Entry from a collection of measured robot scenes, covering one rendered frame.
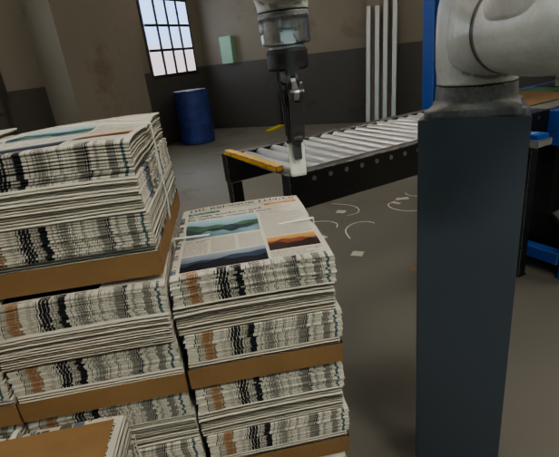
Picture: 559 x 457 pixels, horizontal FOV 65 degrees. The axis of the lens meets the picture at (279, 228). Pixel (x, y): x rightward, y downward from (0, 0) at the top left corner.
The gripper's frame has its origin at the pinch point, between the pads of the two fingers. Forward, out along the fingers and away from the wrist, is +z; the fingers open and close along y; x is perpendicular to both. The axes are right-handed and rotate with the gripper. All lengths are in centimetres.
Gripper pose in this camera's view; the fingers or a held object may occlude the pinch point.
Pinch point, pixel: (297, 158)
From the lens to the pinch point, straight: 87.6
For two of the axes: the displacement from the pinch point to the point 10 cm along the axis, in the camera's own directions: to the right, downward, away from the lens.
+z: 1.1, 9.2, 3.7
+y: 1.5, 3.5, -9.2
